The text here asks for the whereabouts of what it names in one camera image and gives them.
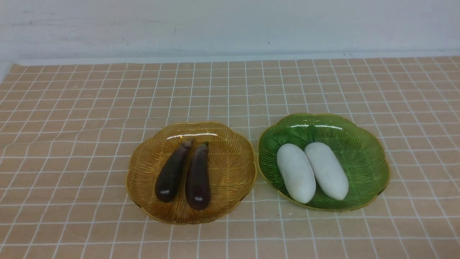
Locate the purple eggplant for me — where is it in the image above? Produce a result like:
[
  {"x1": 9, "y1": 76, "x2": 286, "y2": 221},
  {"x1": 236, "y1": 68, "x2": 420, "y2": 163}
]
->
[
  {"x1": 185, "y1": 141, "x2": 211, "y2": 210},
  {"x1": 155, "y1": 137, "x2": 194, "y2": 203}
]

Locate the white radish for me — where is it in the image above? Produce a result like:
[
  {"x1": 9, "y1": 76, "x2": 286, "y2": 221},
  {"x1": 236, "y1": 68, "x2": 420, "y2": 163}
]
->
[
  {"x1": 277, "y1": 143, "x2": 317, "y2": 204},
  {"x1": 304, "y1": 142, "x2": 349, "y2": 200}
]

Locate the amber glass plate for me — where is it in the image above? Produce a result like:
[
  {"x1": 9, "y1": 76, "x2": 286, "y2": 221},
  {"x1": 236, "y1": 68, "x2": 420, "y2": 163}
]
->
[{"x1": 126, "y1": 121, "x2": 257, "y2": 225}]

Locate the green glass plate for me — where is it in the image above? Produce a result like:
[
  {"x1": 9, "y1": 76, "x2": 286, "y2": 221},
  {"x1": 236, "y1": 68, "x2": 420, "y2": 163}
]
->
[{"x1": 257, "y1": 113, "x2": 391, "y2": 212}]

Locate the checkered beige tablecloth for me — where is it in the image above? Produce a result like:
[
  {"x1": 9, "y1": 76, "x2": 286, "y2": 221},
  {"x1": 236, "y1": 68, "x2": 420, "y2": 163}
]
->
[{"x1": 0, "y1": 56, "x2": 460, "y2": 259}]

